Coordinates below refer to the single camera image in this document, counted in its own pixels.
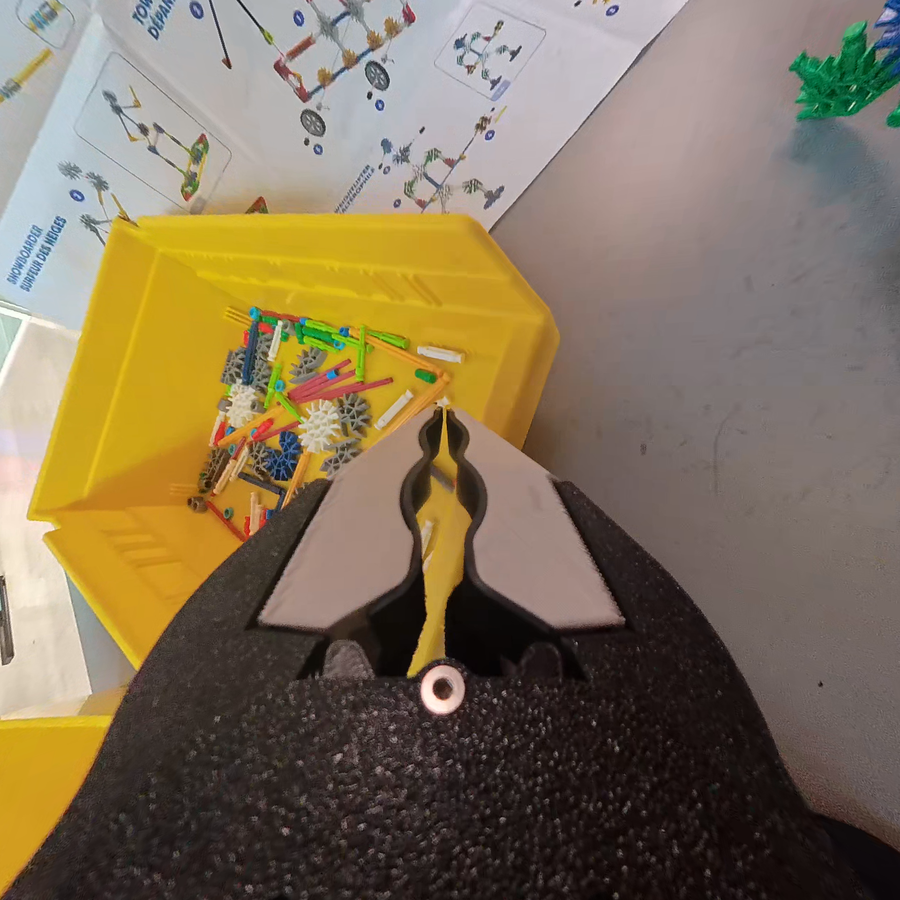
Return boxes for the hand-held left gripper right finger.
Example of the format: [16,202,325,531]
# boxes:
[447,409,627,634]

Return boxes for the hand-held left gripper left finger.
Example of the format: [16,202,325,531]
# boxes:
[259,406,445,637]

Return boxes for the pile of toy pieces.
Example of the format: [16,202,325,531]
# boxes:
[169,304,466,563]

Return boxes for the yellow divided plastic bin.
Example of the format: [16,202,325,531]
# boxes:
[27,213,561,670]

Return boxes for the green and blue toy assembly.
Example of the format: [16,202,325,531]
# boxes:
[789,0,900,129]

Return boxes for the grey desk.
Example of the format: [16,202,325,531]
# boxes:
[488,0,900,831]

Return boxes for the white toy instruction sheet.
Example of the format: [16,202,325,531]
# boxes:
[0,0,691,335]

